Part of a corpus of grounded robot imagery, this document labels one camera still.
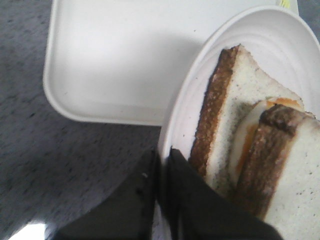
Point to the white oval plate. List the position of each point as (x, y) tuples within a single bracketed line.
[(287, 50)]

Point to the bread slice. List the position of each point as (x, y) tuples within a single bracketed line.
[(233, 90), (279, 181)]

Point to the fried egg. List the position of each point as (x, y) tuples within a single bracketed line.
[(245, 133)]

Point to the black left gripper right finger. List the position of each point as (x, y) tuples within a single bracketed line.
[(195, 212)]

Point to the yellow-green small utensil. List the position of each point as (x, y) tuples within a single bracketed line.
[(283, 3)]

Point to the white rectangular tray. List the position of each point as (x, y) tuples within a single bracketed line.
[(123, 61)]

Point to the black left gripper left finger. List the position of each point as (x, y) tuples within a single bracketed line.
[(127, 214)]

